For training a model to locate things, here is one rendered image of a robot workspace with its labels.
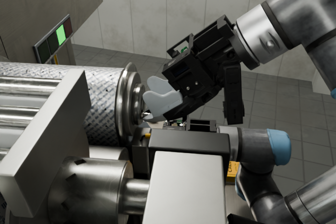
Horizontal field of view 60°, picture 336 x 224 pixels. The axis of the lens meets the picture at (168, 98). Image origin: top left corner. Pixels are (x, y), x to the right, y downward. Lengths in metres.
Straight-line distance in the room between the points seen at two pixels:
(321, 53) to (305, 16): 0.05
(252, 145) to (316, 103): 2.32
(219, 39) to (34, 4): 0.60
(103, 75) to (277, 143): 0.37
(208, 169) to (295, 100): 2.72
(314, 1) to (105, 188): 0.31
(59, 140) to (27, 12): 0.69
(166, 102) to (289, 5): 0.22
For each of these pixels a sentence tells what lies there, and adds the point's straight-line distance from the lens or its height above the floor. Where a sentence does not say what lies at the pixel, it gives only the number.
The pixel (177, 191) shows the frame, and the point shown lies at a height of 1.44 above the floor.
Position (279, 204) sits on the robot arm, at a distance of 0.65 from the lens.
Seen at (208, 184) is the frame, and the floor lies 1.44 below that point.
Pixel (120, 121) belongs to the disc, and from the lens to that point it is 0.46.
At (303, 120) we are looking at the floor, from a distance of 2.67.
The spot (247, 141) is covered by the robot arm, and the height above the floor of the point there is 1.14.
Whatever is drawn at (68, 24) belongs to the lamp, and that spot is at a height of 1.20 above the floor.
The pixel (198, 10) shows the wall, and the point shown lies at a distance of 3.00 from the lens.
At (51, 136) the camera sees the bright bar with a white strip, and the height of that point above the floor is 1.45.
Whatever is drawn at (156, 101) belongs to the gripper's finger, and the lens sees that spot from 0.46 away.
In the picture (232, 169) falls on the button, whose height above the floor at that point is 0.92.
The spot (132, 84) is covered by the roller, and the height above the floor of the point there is 1.30.
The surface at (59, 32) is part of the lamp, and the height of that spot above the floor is 1.20.
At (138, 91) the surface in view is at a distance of 0.50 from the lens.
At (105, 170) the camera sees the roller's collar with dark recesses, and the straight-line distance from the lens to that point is 0.27.
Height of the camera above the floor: 1.57
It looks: 36 degrees down
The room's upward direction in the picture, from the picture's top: straight up
